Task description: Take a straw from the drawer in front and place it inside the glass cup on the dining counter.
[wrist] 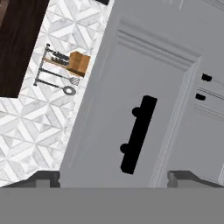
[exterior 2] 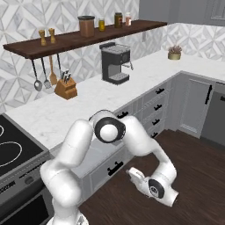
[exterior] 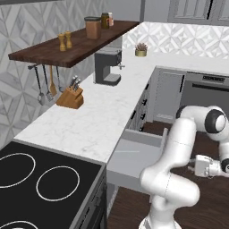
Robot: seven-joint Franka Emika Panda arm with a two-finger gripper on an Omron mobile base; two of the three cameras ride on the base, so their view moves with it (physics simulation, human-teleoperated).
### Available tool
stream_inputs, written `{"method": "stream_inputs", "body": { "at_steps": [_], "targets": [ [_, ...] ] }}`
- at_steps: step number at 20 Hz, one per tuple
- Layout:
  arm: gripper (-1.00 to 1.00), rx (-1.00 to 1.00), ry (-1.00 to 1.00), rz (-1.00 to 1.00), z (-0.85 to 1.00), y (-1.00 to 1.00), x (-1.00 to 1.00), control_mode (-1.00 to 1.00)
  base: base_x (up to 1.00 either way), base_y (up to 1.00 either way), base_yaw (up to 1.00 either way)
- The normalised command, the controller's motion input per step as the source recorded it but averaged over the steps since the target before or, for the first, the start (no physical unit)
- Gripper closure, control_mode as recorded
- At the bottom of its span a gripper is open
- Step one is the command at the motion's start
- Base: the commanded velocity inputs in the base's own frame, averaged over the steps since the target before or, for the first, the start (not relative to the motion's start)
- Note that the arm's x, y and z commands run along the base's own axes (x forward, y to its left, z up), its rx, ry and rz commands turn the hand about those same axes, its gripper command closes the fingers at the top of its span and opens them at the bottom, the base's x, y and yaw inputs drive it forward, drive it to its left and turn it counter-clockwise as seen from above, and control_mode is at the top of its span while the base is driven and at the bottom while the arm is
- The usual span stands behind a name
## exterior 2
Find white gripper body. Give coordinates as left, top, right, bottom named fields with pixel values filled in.
left=126, top=166, right=147, bottom=189

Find grey drawer front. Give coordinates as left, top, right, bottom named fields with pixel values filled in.
left=87, top=146, right=137, bottom=197
left=113, top=100, right=134, bottom=124
left=142, top=96, right=170, bottom=126
left=144, top=112, right=168, bottom=134
left=148, top=126, right=168, bottom=142
left=142, top=84, right=171, bottom=111

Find grey cupboard door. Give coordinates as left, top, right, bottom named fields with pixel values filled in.
left=178, top=76, right=216, bottom=139

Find wooden knife block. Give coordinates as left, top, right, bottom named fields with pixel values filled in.
left=54, top=69, right=79, bottom=101

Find black coffee machine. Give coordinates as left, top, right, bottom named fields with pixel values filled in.
left=98, top=42, right=134, bottom=86

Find grey oven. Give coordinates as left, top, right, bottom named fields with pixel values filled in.
left=0, top=152, right=57, bottom=225

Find black hob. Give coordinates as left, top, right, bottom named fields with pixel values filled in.
left=0, top=113, right=50, bottom=178

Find small potted plant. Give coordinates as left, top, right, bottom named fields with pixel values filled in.
left=167, top=45, right=184, bottom=62

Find hanging metal slotted spatula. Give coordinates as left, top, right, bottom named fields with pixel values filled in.
left=40, top=56, right=53, bottom=90

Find hanging wooden spatula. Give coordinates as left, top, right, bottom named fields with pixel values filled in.
left=47, top=55, right=59, bottom=87

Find hanging metal ladle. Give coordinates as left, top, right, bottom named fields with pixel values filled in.
left=31, top=58, right=44, bottom=92

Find hanging thin black tool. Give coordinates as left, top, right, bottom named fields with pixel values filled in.
left=56, top=53, right=64, bottom=80

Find yellow jar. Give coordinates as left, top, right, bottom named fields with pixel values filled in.
left=98, top=18, right=106, bottom=33

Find dark brown jar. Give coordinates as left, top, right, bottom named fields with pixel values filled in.
left=113, top=11, right=124, bottom=29

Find small red white shaker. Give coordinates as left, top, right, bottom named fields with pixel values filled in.
left=125, top=11, right=133, bottom=27

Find brown canister with dark lid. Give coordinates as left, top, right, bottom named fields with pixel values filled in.
left=77, top=15, right=96, bottom=39

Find wooden pepper shaker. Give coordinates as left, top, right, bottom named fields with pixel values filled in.
left=38, top=29, right=47, bottom=47
left=47, top=27, right=57, bottom=45

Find black cupboard door handle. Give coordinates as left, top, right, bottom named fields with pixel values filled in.
left=204, top=84, right=214, bottom=105

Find dark wooden wall shelf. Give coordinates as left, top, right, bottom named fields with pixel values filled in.
left=3, top=19, right=168, bottom=61

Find grey wall cupboards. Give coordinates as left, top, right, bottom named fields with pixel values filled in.
left=138, top=0, right=225, bottom=27

